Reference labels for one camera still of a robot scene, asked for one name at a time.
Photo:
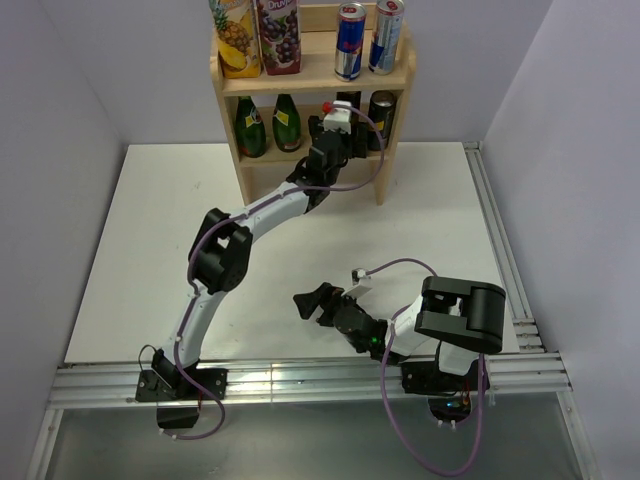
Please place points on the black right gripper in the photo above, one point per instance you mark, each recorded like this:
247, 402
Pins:
327, 296

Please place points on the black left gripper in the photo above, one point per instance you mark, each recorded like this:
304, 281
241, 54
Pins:
359, 149

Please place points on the black gold band can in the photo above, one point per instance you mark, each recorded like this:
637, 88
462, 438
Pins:
354, 98

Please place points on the black yellow label can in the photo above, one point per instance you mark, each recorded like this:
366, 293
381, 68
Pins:
382, 106

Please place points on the green Perrier bottle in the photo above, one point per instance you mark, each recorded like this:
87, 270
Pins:
249, 128
286, 124

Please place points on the blue Red Bull can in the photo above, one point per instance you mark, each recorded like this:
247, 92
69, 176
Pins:
351, 21

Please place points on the silver Red Bull can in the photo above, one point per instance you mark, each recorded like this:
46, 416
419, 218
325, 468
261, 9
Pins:
386, 35

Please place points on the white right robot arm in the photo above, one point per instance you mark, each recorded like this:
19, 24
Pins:
465, 317

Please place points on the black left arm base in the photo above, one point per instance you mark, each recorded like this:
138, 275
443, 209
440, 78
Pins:
152, 388

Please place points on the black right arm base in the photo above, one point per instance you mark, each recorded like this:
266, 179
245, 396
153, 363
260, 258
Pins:
448, 395

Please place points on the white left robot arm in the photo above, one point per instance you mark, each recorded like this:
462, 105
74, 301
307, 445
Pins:
219, 258

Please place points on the light wooden shelf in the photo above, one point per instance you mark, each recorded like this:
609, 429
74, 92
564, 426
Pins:
315, 85

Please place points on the purple grape juice carton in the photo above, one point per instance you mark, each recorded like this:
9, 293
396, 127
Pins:
280, 36

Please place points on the yellow pineapple juice carton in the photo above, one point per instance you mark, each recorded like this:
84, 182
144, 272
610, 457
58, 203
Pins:
236, 38

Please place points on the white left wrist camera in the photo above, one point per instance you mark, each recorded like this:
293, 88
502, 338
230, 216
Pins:
337, 116

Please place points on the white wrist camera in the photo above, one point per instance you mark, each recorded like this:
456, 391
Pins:
361, 284
337, 116

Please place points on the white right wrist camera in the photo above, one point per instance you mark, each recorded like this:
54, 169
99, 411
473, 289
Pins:
361, 284

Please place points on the aluminium frame rail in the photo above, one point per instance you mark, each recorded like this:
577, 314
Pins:
324, 418

